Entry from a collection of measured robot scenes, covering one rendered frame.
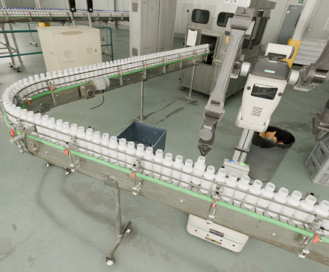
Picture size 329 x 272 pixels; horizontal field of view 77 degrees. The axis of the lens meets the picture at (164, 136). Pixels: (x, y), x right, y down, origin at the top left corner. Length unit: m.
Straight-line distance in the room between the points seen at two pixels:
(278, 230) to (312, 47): 9.37
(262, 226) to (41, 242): 1.82
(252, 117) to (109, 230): 1.61
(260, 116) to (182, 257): 1.35
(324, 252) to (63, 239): 1.93
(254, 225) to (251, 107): 0.74
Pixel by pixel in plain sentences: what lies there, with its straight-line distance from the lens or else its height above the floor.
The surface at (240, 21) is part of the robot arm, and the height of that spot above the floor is 1.81.
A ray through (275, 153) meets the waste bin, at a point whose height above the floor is 0.50.
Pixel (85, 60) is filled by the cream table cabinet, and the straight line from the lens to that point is 5.29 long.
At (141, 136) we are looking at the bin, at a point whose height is 0.80.
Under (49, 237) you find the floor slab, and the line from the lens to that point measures 2.32.
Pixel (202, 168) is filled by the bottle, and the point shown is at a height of 1.16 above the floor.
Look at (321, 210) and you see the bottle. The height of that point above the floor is 1.13.
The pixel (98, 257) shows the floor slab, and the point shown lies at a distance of 2.11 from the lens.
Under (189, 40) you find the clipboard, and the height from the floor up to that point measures 1.16.
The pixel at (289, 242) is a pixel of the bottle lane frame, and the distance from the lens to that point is 1.34.
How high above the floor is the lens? 1.87
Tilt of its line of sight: 33 degrees down
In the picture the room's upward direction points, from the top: 6 degrees clockwise
